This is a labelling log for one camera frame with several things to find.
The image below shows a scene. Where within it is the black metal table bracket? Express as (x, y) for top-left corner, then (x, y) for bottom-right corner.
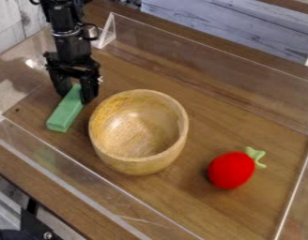
(19, 199), (63, 240)

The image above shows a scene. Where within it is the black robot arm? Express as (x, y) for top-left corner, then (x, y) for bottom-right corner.
(29, 0), (99, 104)

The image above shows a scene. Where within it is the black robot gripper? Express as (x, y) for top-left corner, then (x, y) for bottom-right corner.
(43, 32), (99, 104)

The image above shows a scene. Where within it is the green rectangular block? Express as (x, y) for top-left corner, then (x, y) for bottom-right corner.
(46, 83), (83, 132)

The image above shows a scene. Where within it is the red felt strawberry toy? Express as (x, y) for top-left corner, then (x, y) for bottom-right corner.
(206, 146), (266, 189)

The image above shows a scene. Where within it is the brown wooden bowl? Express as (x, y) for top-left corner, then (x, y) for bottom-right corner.
(89, 89), (189, 175)

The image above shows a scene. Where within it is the clear acrylic tray wall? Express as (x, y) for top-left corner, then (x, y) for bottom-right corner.
(0, 14), (308, 240)

